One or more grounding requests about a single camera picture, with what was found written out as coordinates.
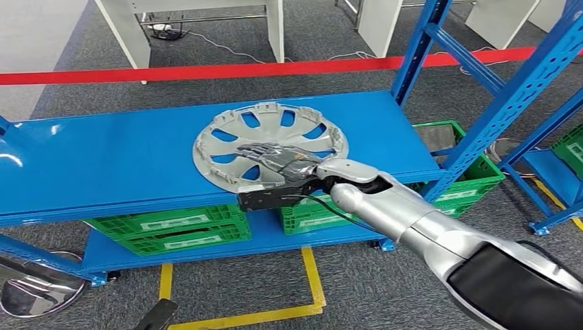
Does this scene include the black router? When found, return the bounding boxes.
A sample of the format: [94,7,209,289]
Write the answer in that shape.
[150,27,186,42]

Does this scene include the blue metal shelf rack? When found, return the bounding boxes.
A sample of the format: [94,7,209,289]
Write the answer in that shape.
[0,0,583,289]
[500,89,583,237]

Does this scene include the silver plastic wheel cover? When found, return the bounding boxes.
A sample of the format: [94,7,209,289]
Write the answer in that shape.
[191,102,350,195]

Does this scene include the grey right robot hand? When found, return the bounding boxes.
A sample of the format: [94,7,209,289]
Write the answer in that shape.
[236,142,326,186]

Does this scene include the chrome stanchion base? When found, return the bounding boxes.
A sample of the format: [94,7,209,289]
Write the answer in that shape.
[484,137,540,179]

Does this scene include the white cable coil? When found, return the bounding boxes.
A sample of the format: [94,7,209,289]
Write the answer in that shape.
[432,45,516,78]

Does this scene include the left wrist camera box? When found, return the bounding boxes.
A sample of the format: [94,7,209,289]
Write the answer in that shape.
[132,298,179,330]

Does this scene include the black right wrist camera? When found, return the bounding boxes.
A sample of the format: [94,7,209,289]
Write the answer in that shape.
[237,179,320,213]

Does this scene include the white desk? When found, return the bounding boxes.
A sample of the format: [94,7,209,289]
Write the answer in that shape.
[93,0,287,86]
[464,0,543,51]
[356,0,406,59]
[527,0,570,34]

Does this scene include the black camera cable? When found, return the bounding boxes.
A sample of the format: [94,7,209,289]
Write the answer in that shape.
[281,194,380,234]

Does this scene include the red barrier belt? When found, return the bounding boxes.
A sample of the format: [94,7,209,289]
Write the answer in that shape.
[0,45,583,87]

